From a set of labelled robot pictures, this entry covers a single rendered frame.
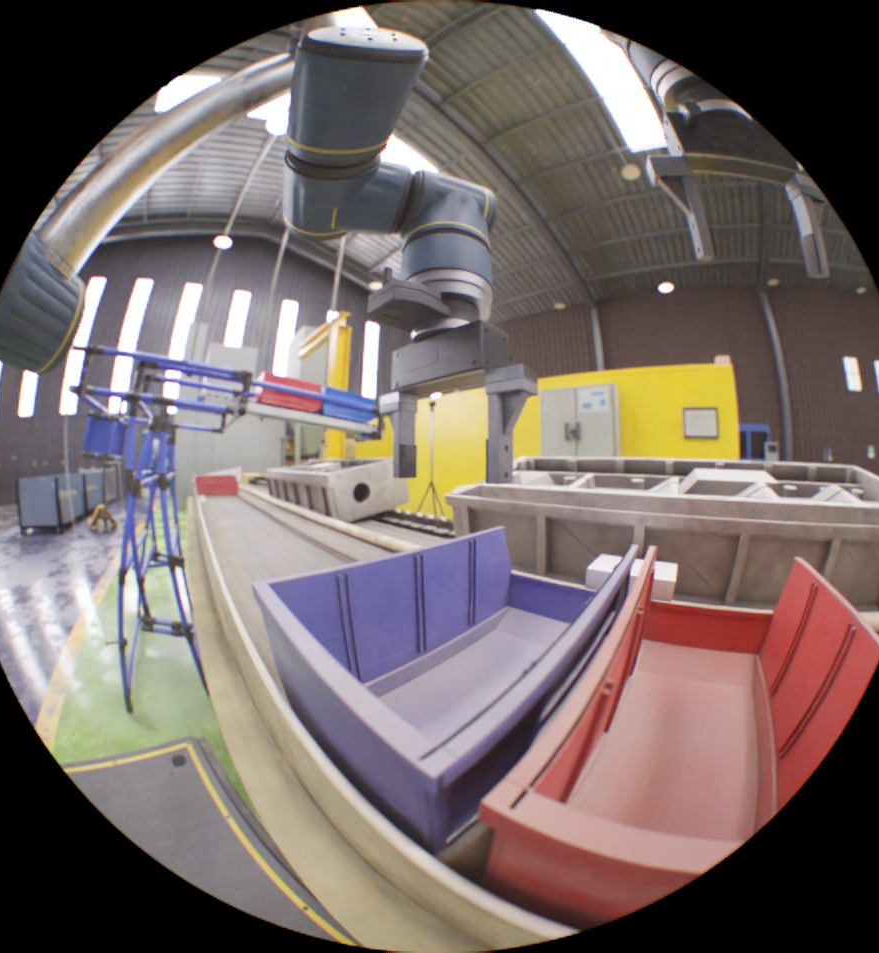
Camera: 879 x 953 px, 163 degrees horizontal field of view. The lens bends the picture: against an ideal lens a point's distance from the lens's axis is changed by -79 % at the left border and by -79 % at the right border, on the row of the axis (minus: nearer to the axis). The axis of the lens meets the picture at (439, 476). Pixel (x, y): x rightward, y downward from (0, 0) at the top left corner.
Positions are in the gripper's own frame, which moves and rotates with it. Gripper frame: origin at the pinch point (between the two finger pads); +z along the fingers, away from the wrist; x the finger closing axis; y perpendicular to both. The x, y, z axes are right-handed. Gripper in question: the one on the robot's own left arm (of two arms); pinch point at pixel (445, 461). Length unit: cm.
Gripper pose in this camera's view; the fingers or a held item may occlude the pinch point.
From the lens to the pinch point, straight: 32.4
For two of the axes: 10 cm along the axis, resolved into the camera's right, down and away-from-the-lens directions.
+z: -0.1, 10.0, 0.5
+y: 7.0, -0.3, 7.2
